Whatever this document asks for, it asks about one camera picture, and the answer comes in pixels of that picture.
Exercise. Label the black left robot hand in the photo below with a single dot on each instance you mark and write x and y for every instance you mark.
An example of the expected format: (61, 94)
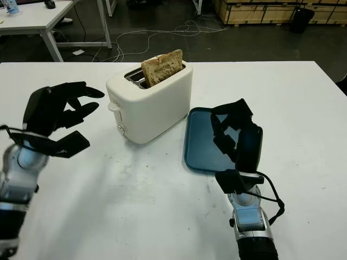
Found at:
(46, 108)

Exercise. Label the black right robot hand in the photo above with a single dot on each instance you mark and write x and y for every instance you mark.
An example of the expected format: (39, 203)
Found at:
(250, 146)

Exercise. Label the white two-slot toaster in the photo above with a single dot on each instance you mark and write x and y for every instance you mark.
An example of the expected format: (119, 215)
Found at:
(151, 108)

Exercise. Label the toasted bread slice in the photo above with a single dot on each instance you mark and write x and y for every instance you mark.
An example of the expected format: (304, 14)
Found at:
(162, 67)

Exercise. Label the blue plastic tray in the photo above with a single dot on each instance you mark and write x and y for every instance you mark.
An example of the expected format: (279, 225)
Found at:
(200, 146)

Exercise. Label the white paper sheet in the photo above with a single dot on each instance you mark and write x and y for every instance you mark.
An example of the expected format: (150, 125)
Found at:
(78, 52)

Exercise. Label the white office desk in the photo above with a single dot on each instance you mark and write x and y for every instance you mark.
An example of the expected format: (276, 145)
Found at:
(27, 23)

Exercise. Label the white shoe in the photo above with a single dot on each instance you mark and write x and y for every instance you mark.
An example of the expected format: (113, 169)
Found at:
(67, 20)

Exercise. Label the black computer mouse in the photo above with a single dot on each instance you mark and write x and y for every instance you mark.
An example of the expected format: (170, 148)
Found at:
(49, 3)

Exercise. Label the white printed cup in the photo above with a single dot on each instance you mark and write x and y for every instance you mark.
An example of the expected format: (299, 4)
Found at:
(12, 8)

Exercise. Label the black chair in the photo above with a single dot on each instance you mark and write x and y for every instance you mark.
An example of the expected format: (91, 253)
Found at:
(342, 86)

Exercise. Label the wooden shipping crate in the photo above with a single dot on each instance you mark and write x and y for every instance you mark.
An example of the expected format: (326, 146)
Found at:
(257, 12)

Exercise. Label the black trash bin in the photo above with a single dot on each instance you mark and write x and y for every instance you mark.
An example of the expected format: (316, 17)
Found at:
(301, 20)

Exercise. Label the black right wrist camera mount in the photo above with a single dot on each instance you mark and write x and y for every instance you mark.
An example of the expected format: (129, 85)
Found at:
(230, 180)

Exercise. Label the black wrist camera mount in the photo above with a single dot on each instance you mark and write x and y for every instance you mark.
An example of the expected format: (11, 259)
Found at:
(230, 180)
(67, 143)

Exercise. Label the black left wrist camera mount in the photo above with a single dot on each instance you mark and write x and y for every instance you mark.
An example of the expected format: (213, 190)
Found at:
(67, 143)

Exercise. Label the white desk frame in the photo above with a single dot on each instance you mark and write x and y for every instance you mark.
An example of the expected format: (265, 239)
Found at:
(108, 6)

